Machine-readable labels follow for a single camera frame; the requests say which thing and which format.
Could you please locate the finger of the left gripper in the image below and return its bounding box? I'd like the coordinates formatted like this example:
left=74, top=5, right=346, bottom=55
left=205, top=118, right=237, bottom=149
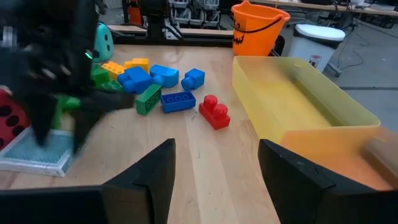
left=18, top=91, right=60, bottom=147
left=73, top=91, right=135, bottom=154

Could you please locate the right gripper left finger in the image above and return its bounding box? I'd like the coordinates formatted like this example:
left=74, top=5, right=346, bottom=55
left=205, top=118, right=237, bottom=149
left=0, top=138, right=177, bottom=224

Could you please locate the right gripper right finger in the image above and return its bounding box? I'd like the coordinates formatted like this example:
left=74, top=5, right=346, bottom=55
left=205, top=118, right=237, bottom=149
left=257, top=139, right=398, bottom=224

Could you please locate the dark green brick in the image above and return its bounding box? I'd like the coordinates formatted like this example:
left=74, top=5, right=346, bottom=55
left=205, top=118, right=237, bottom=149
left=98, top=80, right=124, bottom=93
left=134, top=83, right=163, bottom=117

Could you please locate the bright green brick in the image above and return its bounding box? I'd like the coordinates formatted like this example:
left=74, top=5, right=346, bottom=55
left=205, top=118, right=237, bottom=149
left=90, top=63, right=111, bottom=88

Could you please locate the red foam die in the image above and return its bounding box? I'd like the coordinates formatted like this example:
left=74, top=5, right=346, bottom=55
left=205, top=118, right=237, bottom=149
left=0, top=88, right=30, bottom=151

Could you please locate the white-framed blue tile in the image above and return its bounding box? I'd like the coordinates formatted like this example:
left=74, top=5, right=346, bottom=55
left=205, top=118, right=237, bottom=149
left=0, top=126, right=75, bottom=178

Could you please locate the yellow studded brick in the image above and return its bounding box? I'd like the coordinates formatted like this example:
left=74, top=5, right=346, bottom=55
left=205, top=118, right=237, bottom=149
left=123, top=57, right=150, bottom=73
left=101, top=60, right=126, bottom=80

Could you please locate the large blue stud block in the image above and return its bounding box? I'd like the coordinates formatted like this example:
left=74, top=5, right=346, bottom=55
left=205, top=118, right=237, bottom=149
left=117, top=66, right=154, bottom=95

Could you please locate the teal foam die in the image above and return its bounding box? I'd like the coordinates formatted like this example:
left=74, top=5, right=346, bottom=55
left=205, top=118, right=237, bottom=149
left=92, top=21, right=114, bottom=63

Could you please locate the light blue rounded block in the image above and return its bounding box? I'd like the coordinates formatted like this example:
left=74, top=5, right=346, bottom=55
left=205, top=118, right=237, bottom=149
left=149, top=64, right=180, bottom=89

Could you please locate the blue three-hole brick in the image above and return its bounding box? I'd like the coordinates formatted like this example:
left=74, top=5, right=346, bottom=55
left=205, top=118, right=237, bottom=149
left=160, top=91, right=197, bottom=114

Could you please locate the blue single-stud cube block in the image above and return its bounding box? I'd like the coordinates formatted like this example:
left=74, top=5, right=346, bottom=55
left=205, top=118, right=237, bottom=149
left=180, top=68, right=206, bottom=91

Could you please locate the red two-stud brick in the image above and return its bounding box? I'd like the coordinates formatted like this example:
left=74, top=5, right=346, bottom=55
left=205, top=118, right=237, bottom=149
left=198, top=94, right=232, bottom=131

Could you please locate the orange translucent plastic bin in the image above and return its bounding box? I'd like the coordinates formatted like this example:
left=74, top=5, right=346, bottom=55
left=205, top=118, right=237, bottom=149
left=279, top=126, right=398, bottom=191

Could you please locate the yellow translucent plastic bin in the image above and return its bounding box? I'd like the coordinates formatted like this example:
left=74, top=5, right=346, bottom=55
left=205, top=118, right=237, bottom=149
left=231, top=55, right=381, bottom=144

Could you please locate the white pedal trash can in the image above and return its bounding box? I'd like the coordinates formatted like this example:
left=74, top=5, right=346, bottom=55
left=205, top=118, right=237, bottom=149
left=287, top=23, right=347, bottom=73

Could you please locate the orange pumpkin-face bucket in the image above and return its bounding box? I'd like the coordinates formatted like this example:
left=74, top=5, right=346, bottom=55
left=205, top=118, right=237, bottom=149
left=230, top=0, right=291, bottom=57

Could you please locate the long wooden workbench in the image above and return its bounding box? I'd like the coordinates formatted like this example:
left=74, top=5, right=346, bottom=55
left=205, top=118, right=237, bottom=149
left=248, top=0, right=398, bottom=18

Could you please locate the black aluminium table frame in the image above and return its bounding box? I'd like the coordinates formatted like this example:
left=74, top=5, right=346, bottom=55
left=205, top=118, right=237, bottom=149
left=107, top=24, right=285, bottom=57

